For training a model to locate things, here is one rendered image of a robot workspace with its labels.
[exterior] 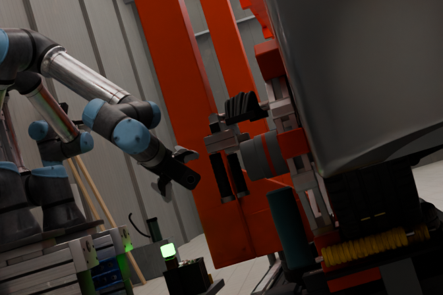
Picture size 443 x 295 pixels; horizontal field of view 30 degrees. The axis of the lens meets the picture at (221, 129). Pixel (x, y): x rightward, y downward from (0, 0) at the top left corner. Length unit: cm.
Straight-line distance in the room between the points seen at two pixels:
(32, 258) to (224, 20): 294
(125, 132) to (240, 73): 312
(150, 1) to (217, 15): 195
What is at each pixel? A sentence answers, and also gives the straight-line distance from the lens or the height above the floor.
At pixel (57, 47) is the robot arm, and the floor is 128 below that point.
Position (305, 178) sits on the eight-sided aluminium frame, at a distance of 230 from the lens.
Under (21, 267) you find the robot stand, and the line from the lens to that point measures 240.
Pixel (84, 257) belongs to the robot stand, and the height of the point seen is 72.
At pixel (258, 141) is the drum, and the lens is 253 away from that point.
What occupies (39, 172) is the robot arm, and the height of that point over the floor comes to 103.
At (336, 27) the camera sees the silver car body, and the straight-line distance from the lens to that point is 158.
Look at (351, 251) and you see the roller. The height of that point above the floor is 51.
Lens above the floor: 77
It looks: 5 degrees up
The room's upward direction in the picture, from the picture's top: 17 degrees counter-clockwise
